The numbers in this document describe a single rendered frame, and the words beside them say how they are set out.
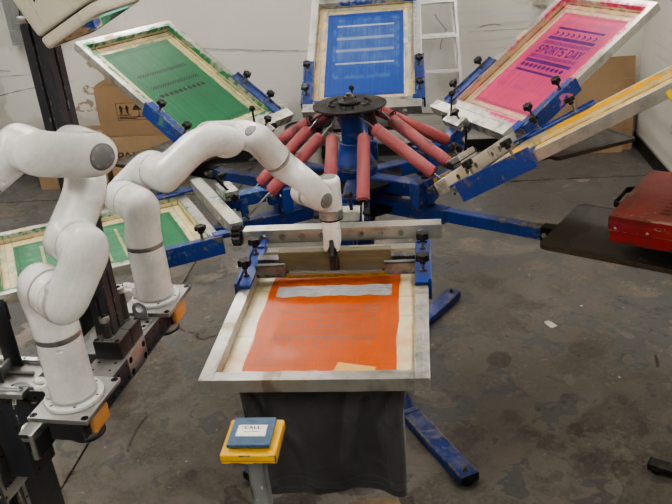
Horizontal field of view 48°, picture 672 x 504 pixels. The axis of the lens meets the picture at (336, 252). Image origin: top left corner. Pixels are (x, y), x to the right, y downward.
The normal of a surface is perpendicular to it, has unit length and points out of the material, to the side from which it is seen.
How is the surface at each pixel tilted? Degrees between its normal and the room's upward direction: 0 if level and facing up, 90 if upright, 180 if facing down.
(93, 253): 87
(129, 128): 92
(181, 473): 0
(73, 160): 94
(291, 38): 90
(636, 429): 0
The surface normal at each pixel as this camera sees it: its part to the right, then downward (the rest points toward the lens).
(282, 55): -0.10, 0.43
